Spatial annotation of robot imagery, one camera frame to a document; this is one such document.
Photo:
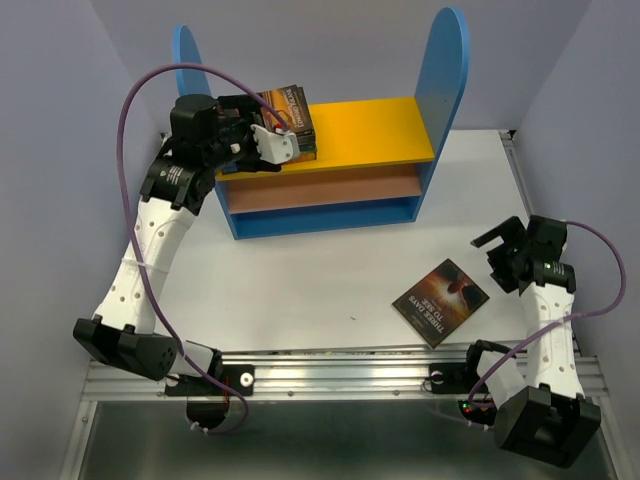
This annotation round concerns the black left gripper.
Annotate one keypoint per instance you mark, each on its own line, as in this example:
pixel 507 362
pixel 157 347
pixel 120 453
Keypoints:
pixel 247 109

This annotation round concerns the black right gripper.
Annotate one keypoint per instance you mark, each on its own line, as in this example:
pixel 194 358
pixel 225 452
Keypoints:
pixel 512 231

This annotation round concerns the Edward Tulane book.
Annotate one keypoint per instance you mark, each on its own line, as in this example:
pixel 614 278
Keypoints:
pixel 291 105

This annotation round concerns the A Tale of Two Cities book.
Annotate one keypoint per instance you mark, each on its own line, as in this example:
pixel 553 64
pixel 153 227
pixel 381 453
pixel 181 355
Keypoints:
pixel 306 141

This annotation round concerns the Animal Farm book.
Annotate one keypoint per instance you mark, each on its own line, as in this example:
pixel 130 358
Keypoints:
pixel 308 149

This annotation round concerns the Three Days to See book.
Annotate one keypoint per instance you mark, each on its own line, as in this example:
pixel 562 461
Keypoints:
pixel 440 302

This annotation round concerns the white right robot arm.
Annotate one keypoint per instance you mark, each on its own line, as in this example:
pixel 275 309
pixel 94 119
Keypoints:
pixel 540 406

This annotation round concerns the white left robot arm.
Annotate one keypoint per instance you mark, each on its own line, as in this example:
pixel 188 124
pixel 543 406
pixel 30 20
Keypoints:
pixel 122 331

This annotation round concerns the blue and yellow bookshelf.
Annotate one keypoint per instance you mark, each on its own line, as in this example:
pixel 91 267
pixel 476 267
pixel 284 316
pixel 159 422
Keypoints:
pixel 375 158

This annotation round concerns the aluminium mounting rail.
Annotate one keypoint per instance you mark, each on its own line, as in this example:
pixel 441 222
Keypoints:
pixel 359 374

